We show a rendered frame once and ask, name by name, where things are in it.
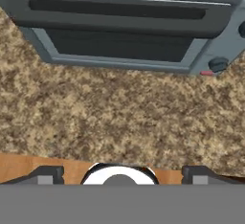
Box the brown wooden cabinet front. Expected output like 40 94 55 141
0 152 245 186

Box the grey toaster oven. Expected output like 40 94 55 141
0 0 245 77

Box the white and black round object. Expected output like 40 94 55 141
79 162 160 186

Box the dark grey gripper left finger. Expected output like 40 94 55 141
0 166 65 186

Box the black oven knob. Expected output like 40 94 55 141
237 20 245 39
208 56 230 74

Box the grey oven door with window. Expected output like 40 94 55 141
19 26 210 75

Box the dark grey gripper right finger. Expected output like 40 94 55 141
181 165 245 186

